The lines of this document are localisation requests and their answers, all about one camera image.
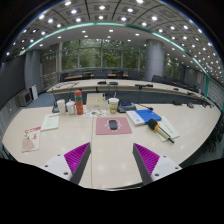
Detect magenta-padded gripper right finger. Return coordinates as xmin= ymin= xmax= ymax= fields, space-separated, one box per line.
xmin=132 ymin=143 xmax=183 ymax=186

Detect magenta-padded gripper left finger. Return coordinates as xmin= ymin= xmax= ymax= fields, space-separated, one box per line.
xmin=42 ymin=141 xmax=92 ymax=185

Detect black computer mouse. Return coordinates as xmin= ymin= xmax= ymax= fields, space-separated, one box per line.
xmin=108 ymin=119 xmax=119 ymax=131

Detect pink mouse pad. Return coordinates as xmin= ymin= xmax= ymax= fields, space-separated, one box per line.
xmin=95 ymin=116 xmax=133 ymax=136

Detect blue and white book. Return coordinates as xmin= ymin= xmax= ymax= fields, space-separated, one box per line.
xmin=125 ymin=108 xmax=163 ymax=127

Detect red and white leaflet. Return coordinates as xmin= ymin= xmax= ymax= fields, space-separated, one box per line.
xmin=21 ymin=125 xmax=42 ymax=154

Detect white cup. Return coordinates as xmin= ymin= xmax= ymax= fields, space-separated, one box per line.
xmin=56 ymin=98 xmax=67 ymax=116
xmin=65 ymin=99 xmax=77 ymax=116

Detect black gooseneck desk microphone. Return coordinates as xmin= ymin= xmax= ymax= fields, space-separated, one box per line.
xmin=50 ymin=88 xmax=61 ymax=114

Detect red thermos bottle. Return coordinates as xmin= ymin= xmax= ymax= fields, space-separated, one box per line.
xmin=73 ymin=89 xmax=85 ymax=116

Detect grey conference microphone console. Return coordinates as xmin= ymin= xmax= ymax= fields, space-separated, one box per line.
xmin=117 ymin=101 xmax=154 ymax=114

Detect white cardboard box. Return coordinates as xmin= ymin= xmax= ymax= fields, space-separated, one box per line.
xmin=85 ymin=92 xmax=108 ymax=111

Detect printed paper cup with straw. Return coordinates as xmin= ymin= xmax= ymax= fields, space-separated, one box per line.
xmin=107 ymin=91 xmax=120 ymax=115

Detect white leaning board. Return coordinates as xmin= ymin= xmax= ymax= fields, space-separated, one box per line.
xmin=30 ymin=84 xmax=40 ymax=101

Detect grey box monitor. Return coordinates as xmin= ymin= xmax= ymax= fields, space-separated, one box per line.
xmin=17 ymin=89 xmax=33 ymax=108

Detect ceiling lights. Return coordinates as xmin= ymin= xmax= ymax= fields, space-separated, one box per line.
xmin=4 ymin=0 xmax=224 ymax=81

